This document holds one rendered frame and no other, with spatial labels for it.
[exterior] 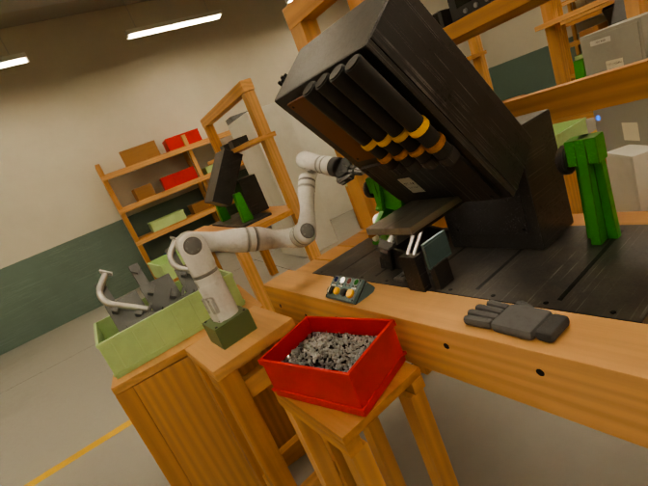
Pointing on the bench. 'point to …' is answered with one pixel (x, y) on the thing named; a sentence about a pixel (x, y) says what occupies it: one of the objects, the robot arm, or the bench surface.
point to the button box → (351, 288)
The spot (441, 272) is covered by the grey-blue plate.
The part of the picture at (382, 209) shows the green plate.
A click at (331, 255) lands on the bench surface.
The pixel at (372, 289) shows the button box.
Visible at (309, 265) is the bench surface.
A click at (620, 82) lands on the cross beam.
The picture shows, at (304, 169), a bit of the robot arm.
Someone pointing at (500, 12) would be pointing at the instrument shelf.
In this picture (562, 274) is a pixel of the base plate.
